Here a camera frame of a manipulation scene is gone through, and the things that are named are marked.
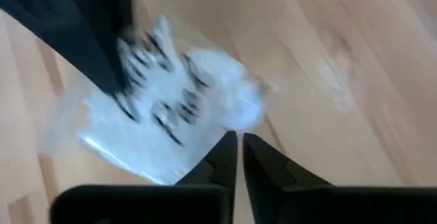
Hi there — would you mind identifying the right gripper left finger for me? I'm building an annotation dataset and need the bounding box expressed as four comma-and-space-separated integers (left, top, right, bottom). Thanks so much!
174, 130, 239, 188

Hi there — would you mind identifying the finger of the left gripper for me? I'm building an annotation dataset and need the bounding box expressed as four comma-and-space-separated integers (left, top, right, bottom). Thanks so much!
0, 0, 135, 96

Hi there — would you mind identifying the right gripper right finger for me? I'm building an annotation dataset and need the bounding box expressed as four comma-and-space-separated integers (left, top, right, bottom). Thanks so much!
242, 132, 334, 189

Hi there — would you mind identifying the white cotton pads packet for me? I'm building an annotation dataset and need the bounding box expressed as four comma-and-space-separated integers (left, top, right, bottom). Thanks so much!
76, 14, 279, 186

